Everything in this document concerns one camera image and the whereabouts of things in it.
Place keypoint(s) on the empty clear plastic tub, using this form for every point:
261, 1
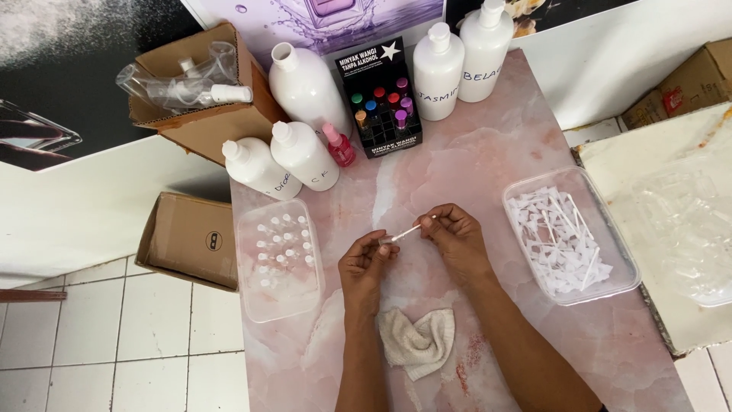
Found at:
686, 229

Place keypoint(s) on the dark flower poster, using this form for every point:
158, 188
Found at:
543, 14

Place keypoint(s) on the open cardboard box with flaps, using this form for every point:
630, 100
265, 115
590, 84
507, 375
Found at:
211, 129

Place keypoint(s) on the beige crumpled cloth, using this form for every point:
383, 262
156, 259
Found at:
416, 340

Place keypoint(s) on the large white bottle without cap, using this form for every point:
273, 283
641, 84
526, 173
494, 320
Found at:
306, 86

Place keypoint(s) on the purple perfume poster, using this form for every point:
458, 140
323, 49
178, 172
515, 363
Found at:
274, 17

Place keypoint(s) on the black wall poster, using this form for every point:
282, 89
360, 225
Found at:
68, 74

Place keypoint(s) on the person's right hand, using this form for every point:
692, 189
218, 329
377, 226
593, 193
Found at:
460, 243

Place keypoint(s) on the clear tub holding pumps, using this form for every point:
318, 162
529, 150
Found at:
620, 252

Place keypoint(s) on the brown wooden stick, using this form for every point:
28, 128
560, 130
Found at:
31, 295

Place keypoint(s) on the large white capped bottle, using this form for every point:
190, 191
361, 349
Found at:
303, 157
437, 74
257, 169
485, 51

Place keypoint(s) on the set of colourful-capped roll-on bottles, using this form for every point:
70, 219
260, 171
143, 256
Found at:
394, 103

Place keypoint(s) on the clear tub holding vials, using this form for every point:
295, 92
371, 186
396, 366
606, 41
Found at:
280, 303

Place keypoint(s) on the closed brown cardboard box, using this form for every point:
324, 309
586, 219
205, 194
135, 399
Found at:
191, 240

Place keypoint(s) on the pile of white pump heads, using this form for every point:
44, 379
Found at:
557, 246

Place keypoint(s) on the person's left hand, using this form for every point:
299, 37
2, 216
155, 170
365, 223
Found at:
360, 272

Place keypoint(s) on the printed brown cardboard carton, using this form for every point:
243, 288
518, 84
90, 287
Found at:
686, 86

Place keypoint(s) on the bag of clear spray bottles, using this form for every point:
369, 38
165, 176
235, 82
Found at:
188, 88

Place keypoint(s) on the black cardboard display box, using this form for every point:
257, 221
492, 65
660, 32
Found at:
366, 60

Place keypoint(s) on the small clear glass vial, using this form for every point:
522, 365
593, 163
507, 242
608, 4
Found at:
389, 239

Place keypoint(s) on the group of capped clear vials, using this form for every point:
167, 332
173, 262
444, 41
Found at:
283, 246

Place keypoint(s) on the white spray pump with tube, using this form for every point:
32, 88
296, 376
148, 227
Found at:
407, 232

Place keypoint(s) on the pink spray bottle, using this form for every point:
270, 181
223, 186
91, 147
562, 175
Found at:
341, 149

